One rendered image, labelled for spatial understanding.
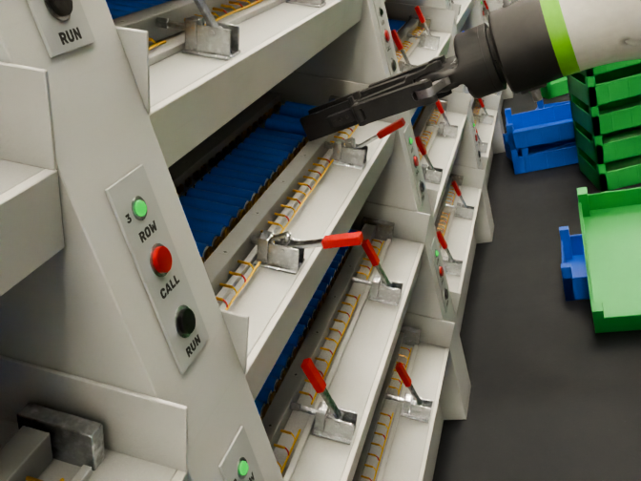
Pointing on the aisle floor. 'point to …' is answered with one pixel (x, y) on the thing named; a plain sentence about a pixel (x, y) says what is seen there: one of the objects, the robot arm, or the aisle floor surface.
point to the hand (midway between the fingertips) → (333, 115)
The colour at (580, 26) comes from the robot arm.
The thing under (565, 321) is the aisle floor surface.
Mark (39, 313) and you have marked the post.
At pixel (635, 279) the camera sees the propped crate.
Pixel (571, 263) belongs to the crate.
